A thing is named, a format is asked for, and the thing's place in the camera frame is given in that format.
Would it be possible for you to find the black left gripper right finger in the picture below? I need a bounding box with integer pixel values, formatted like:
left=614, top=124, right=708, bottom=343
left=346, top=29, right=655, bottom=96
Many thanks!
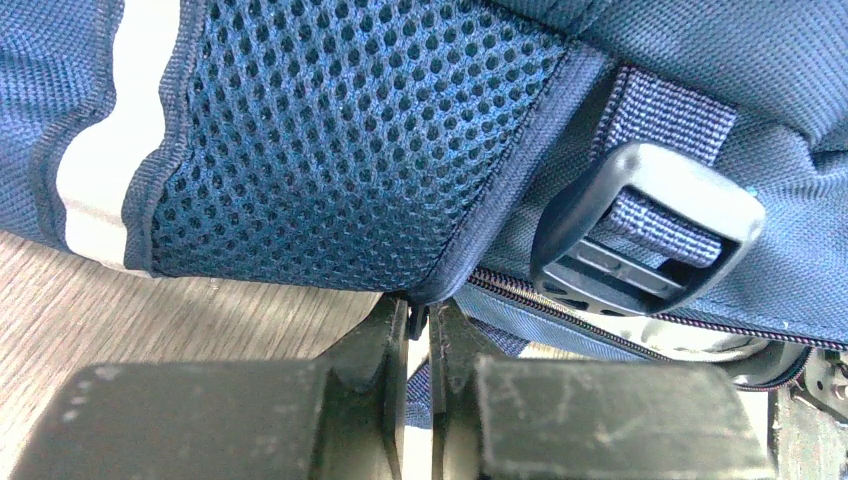
left=429, top=302, right=776, bottom=479

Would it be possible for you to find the blue zipper pull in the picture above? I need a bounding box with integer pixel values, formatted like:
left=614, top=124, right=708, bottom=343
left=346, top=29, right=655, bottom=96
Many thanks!
left=406, top=305, right=429, bottom=341

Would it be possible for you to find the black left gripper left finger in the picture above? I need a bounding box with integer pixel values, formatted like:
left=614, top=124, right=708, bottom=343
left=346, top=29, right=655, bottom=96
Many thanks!
left=12, top=296, right=408, bottom=479

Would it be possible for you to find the navy blue student backpack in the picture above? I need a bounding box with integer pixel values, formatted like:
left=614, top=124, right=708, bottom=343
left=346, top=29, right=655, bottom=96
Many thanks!
left=1, top=1, right=847, bottom=390

